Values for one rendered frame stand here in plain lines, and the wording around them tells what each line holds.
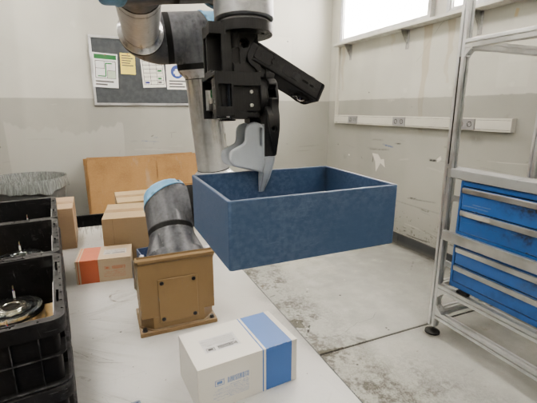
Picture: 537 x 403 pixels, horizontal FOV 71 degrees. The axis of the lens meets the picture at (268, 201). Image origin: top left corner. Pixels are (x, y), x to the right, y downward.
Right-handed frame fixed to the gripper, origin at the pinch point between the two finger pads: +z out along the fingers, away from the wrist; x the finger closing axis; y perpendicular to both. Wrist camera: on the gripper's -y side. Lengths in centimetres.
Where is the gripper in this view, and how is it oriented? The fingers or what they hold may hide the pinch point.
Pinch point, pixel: (264, 181)
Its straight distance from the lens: 52.2
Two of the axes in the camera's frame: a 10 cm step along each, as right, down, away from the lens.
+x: 3.8, 1.5, -9.1
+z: 0.3, 9.8, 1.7
